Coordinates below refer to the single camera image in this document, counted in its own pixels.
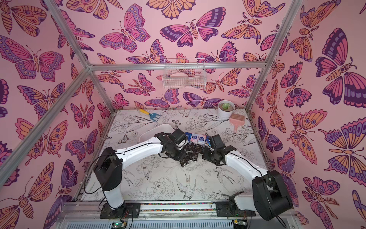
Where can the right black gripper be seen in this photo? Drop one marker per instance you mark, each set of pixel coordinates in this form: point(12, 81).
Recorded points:
point(208, 154)

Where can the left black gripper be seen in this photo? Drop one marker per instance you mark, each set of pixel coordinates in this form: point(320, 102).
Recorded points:
point(181, 157)

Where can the blue cartoon tissue pack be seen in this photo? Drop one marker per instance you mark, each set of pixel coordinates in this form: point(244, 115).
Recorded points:
point(207, 141)

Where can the black Face tissue pack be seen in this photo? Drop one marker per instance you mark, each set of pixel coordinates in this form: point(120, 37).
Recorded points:
point(184, 162)
point(194, 156)
point(197, 148)
point(189, 147)
point(188, 156)

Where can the blue pocket tissue pack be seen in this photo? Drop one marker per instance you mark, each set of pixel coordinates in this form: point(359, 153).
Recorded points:
point(188, 135)

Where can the light pink tissue pack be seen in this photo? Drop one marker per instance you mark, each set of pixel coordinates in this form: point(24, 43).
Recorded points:
point(202, 139)

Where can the pink white tissue pack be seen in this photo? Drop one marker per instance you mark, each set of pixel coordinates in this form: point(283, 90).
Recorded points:
point(194, 138)

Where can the white plastic storage box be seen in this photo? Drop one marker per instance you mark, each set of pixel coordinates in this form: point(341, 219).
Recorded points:
point(165, 128)

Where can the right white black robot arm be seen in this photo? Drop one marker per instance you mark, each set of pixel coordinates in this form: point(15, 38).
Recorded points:
point(270, 196)

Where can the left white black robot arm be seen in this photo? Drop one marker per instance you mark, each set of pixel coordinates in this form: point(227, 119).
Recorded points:
point(109, 166)

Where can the blue yellow garden fork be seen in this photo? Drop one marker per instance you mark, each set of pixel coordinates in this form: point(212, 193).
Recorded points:
point(153, 116)

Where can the pink brush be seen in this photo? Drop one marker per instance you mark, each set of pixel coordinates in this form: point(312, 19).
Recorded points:
point(237, 120)

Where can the white pot with succulent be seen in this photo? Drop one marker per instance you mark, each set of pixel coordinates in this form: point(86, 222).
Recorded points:
point(225, 109)

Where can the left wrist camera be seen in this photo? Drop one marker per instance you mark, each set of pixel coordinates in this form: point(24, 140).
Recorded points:
point(178, 136)

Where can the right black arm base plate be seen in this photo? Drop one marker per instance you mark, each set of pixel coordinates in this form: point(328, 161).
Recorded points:
point(229, 209)

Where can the white wire wall basket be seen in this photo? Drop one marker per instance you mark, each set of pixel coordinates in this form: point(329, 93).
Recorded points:
point(181, 73)

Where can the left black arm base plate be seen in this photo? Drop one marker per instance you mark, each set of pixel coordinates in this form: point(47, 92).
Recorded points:
point(126, 211)

